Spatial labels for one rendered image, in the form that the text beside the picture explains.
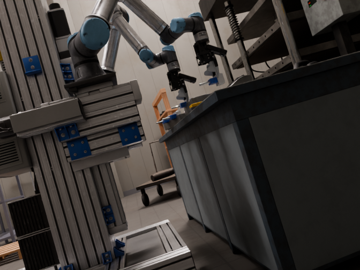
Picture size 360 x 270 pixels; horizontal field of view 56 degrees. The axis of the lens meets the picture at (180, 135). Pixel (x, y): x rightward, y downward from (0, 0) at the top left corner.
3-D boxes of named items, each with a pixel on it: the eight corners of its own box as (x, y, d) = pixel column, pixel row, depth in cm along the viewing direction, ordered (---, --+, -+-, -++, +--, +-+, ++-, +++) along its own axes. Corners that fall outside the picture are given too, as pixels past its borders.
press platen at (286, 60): (298, 57, 218) (296, 49, 218) (240, 94, 326) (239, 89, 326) (392, 31, 231) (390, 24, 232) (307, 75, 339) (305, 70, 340)
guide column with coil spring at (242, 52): (271, 145, 282) (225, 1, 288) (268, 146, 287) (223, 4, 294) (277, 144, 283) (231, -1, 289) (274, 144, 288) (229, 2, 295)
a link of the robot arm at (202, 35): (204, 35, 183) (208, 29, 175) (207, 43, 183) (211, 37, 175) (192, 38, 182) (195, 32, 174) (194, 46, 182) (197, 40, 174)
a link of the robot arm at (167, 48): (162, 50, 210) (174, 45, 208) (167, 67, 210) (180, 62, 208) (158, 47, 203) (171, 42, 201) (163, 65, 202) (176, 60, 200)
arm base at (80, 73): (73, 84, 146) (67, 62, 146) (78, 92, 161) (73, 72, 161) (107, 75, 148) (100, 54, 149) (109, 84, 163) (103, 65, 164)
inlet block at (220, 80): (202, 88, 173) (199, 79, 174) (200, 90, 178) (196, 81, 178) (225, 82, 176) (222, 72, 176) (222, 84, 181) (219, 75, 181)
